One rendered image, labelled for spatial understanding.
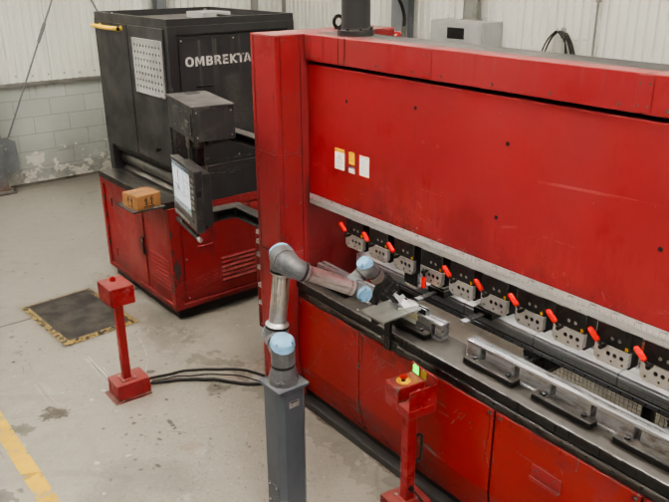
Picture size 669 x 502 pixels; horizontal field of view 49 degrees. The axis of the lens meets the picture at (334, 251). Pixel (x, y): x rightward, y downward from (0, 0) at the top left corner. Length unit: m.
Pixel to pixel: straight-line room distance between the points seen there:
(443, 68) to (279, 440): 1.91
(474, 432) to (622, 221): 1.29
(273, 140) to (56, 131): 6.41
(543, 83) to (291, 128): 1.65
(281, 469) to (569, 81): 2.24
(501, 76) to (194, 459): 2.72
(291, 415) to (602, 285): 1.57
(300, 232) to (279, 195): 0.29
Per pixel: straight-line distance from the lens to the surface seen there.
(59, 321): 6.27
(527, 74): 3.05
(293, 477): 3.85
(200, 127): 4.08
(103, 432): 4.82
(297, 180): 4.26
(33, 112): 10.20
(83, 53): 10.32
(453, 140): 3.38
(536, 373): 3.40
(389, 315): 3.73
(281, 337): 3.52
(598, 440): 3.20
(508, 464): 3.55
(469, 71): 3.25
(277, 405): 3.59
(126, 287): 4.73
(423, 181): 3.55
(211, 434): 4.65
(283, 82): 4.10
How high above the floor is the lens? 2.65
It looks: 21 degrees down
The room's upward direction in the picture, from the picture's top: straight up
